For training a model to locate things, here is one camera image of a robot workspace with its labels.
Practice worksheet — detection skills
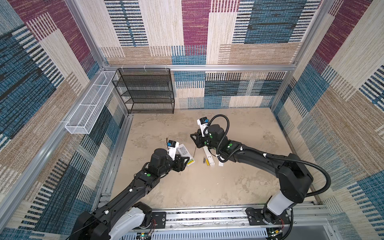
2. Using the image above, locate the white remote with grey screen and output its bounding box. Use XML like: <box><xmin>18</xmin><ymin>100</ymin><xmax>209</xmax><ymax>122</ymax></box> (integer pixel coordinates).
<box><xmin>177</xmin><ymin>144</ymin><xmax>194</xmax><ymax>163</ymax></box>

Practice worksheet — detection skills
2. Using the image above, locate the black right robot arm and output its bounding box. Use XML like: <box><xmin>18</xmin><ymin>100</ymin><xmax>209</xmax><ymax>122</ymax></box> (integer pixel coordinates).
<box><xmin>190</xmin><ymin>125</ymin><xmax>313</xmax><ymax>224</ymax></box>

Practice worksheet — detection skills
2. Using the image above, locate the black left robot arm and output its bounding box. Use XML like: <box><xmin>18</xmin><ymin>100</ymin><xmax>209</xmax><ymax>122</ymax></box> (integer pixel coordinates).
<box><xmin>67</xmin><ymin>149</ymin><xmax>190</xmax><ymax>240</ymax></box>

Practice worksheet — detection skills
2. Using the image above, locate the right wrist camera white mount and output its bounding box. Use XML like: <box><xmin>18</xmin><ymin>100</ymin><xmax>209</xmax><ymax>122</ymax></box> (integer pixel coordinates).
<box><xmin>197</xmin><ymin>117</ymin><xmax>209</xmax><ymax>137</ymax></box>

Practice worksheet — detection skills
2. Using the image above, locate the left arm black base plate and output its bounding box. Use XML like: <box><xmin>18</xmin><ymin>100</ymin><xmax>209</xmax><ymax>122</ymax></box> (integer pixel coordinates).
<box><xmin>142</xmin><ymin>212</ymin><xmax>167</xmax><ymax>230</ymax></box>

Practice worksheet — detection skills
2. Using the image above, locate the black wire mesh shelf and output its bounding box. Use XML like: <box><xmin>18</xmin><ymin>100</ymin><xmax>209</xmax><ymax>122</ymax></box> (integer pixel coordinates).
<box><xmin>112</xmin><ymin>68</ymin><xmax>175</xmax><ymax>114</ymax></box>

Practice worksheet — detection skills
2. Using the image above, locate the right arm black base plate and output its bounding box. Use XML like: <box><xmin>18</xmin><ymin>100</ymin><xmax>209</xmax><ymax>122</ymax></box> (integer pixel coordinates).
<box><xmin>245</xmin><ymin>208</ymin><xmax>291</xmax><ymax>226</ymax></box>

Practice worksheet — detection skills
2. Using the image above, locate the white wire mesh basket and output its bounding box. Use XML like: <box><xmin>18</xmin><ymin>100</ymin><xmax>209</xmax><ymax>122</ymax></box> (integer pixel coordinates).
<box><xmin>65</xmin><ymin>71</ymin><xmax>115</xmax><ymax>135</ymax></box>

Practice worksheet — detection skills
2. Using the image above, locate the black corrugated cable conduit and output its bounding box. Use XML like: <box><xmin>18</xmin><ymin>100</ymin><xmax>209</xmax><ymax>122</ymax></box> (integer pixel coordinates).
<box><xmin>206</xmin><ymin>113</ymin><xmax>332</xmax><ymax>198</ymax></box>

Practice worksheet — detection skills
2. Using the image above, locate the aluminium front rail frame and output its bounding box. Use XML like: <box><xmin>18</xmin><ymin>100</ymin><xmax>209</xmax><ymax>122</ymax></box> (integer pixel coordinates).
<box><xmin>74</xmin><ymin>205</ymin><xmax>340</xmax><ymax>240</ymax></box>

